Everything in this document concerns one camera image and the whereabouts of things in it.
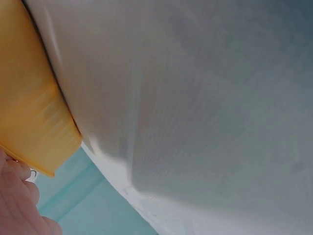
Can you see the person's left hand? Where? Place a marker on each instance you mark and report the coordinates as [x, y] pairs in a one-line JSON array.
[[14, 195]]

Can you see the person's left fingers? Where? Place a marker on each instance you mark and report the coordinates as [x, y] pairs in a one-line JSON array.
[[22, 193]]

